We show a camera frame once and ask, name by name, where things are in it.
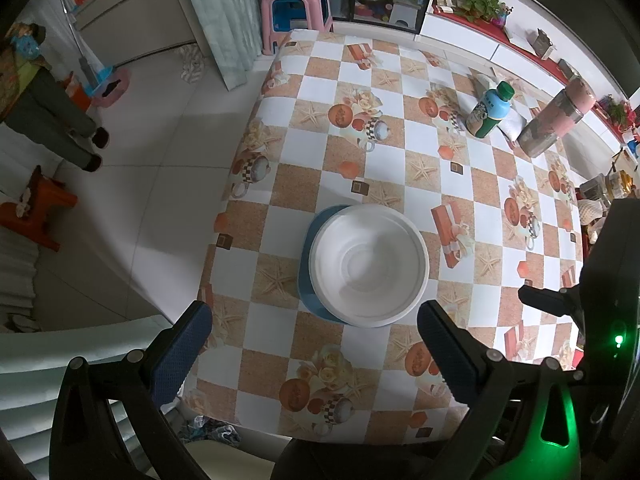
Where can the gold lid glass jar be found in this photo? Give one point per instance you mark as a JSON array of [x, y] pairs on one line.
[[619, 184]]

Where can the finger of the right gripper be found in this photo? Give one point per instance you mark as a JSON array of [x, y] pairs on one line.
[[565, 301]]

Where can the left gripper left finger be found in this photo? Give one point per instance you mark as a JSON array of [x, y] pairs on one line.
[[156, 374]]

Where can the green cap drink bottle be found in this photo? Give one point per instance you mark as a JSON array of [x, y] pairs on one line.
[[492, 107]]

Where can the pink plastic stool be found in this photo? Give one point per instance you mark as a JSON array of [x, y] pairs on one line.
[[279, 17]]

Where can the white folded cloth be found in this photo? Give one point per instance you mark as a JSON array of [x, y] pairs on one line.
[[513, 124]]

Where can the white bowl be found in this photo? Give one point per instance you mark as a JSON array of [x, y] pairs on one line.
[[368, 265]]

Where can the black television screen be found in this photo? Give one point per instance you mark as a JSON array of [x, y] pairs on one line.
[[605, 35]]

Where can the white foam wrapped fruit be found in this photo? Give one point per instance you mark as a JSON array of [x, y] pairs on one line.
[[590, 211]]

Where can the red small stool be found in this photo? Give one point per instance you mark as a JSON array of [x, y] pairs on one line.
[[31, 216]]

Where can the potted green plant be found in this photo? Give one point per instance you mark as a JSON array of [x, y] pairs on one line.
[[478, 10]]

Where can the pink steel thermos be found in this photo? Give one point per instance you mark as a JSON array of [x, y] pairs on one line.
[[557, 118]]

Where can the person in dark trousers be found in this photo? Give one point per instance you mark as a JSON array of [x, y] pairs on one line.
[[35, 105]]

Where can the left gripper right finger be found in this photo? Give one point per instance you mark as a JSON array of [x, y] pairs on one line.
[[472, 371]]

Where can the checkered patterned tablecloth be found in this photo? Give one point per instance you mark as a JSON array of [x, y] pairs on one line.
[[354, 196]]

